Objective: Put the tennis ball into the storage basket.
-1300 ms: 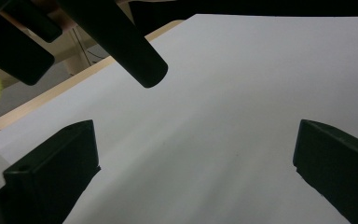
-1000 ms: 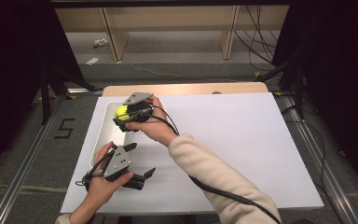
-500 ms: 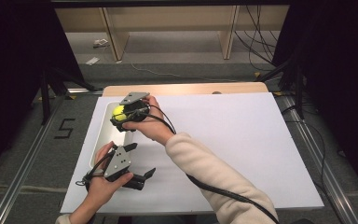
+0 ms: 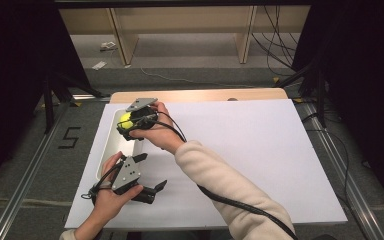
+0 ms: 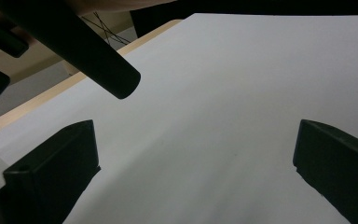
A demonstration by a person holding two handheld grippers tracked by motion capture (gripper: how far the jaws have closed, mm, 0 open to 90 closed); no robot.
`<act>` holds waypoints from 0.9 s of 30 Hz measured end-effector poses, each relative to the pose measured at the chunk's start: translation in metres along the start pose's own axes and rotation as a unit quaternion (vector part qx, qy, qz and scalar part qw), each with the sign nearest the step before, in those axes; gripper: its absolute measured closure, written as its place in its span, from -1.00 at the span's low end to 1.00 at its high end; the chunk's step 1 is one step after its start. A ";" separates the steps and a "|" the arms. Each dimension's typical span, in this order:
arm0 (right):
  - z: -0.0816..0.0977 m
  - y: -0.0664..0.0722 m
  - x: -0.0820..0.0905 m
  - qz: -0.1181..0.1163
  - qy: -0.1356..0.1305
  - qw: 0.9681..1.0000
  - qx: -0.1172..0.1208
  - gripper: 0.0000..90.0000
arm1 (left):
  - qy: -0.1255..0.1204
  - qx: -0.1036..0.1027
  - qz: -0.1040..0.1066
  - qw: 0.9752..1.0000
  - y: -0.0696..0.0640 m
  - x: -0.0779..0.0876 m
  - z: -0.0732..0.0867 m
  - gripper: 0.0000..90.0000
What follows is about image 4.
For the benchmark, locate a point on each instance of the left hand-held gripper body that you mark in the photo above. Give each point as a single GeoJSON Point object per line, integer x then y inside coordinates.
{"type": "Point", "coordinates": [126, 175]}

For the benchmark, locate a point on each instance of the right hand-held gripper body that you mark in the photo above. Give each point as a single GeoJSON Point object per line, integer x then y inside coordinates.
{"type": "Point", "coordinates": [143, 115]}

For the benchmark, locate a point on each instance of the yellow tennis ball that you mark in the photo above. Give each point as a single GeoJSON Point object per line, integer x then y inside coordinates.
{"type": "Point", "coordinates": [126, 120]}

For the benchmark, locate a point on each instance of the person's right hand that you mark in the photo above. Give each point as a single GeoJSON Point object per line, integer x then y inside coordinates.
{"type": "Point", "coordinates": [161, 133]}

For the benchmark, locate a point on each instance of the person's left hand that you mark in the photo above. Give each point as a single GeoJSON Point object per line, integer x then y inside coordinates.
{"type": "Point", "coordinates": [108, 203]}

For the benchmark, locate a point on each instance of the light wooden table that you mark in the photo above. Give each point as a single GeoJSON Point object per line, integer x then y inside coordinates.
{"type": "Point", "coordinates": [196, 95]}

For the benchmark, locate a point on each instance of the white paper scrap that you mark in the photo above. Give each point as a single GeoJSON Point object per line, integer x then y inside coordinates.
{"type": "Point", "coordinates": [108, 46]}
{"type": "Point", "coordinates": [99, 65]}

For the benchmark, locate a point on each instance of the black metal stand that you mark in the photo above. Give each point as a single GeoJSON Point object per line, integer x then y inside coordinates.
{"type": "Point", "coordinates": [48, 103]}
{"type": "Point", "coordinates": [320, 93]}

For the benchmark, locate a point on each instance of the white foam board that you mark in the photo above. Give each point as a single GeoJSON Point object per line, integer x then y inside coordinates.
{"type": "Point", "coordinates": [246, 150]}

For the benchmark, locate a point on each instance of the black curtain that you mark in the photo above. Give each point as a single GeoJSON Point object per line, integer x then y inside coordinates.
{"type": "Point", "coordinates": [363, 83]}
{"type": "Point", "coordinates": [13, 66]}

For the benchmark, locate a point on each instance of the wooden shelf frame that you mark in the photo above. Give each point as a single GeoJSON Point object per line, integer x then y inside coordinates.
{"type": "Point", "coordinates": [180, 20]}

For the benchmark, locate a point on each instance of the aluminium floor rail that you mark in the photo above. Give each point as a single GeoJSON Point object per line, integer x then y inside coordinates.
{"type": "Point", "coordinates": [343, 173]}
{"type": "Point", "coordinates": [20, 186]}

